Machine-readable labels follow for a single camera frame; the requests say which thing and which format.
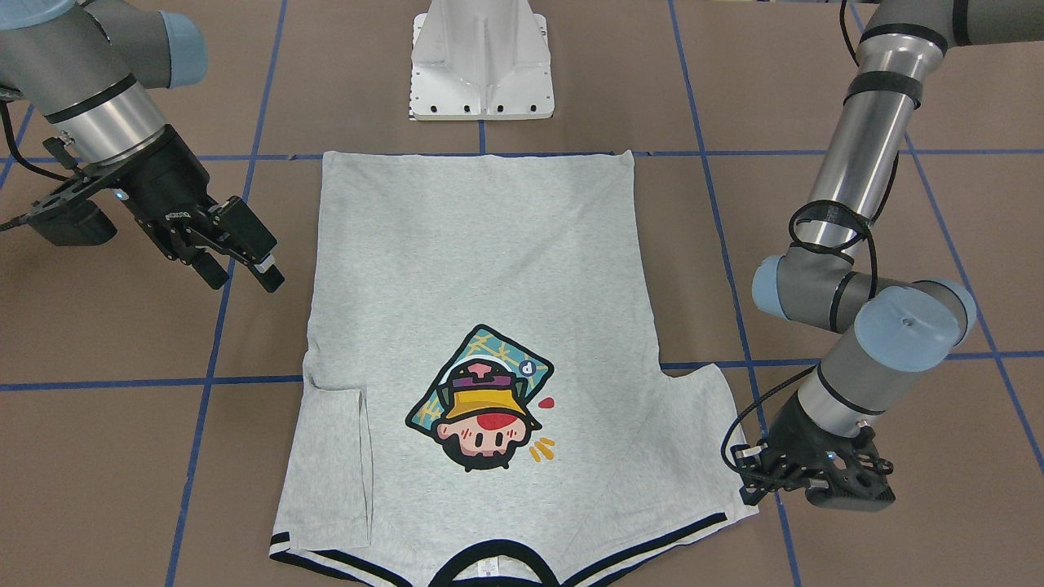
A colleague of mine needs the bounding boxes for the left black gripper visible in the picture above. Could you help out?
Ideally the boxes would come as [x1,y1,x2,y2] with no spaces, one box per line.
[732,391,865,506]

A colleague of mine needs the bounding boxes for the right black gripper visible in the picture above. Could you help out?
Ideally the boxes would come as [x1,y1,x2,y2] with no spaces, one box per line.
[115,124,285,294]

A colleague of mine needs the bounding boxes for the grey t-shirt with cartoon print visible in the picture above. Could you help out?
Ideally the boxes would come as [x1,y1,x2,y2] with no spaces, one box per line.
[269,152,758,586]

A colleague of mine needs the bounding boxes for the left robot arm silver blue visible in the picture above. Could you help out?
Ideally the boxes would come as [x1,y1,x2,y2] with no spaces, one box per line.
[721,1,1043,512]

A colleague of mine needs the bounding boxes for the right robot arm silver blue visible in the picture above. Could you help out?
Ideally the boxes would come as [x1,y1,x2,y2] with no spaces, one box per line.
[1,1,284,291]

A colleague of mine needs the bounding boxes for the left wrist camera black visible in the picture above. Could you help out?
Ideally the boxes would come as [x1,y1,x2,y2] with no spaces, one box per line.
[804,422,896,513]

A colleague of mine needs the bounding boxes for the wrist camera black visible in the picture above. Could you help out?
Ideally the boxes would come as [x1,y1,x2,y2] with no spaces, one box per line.
[24,137,119,248]
[804,422,896,513]

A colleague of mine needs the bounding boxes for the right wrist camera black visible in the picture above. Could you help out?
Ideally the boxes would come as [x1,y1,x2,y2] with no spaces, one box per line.
[24,137,119,248]

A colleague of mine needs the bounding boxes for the black braided cable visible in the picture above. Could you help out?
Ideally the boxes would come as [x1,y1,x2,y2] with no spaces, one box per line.
[0,90,74,233]

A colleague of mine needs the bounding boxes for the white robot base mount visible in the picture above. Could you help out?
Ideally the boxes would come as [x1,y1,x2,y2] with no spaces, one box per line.
[408,1,555,121]

